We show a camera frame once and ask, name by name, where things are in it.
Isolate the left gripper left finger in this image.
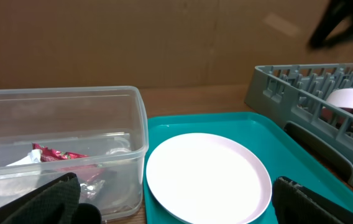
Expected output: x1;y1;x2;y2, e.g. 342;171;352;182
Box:
0;172;102;224

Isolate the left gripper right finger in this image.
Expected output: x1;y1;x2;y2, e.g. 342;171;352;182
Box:
272;176;353;224

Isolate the red snack wrapper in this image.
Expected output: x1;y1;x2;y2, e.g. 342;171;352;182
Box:
32;143;104;183

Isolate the white tissue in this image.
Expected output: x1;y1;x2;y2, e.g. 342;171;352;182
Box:
8;149;42;166

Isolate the white round plate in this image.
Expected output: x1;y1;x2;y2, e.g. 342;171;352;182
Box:
146;133;272;223

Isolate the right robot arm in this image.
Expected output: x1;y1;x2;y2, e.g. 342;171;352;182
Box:
308;0;353;50

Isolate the grey dishwasher rack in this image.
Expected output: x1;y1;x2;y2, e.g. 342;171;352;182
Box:
245;63;353;186

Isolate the teal plastic serving tray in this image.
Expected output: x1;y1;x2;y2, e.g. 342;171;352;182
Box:
144;112;353;223

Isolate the clear plastic bin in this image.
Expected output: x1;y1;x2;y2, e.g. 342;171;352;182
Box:
0;86;149;221

